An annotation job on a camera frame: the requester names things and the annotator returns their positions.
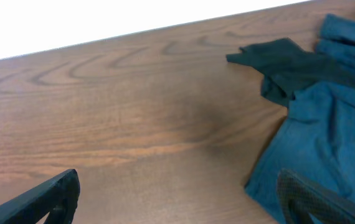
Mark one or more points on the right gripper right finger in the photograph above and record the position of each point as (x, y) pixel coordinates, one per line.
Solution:
(303, 200)

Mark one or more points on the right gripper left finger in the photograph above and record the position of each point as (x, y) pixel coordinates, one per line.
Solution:
(56, 199)

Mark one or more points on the blue denim shorts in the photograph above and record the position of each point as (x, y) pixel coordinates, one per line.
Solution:
(317, 139)

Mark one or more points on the black crumpled garment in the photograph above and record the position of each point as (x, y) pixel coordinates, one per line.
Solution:
(287, 68)

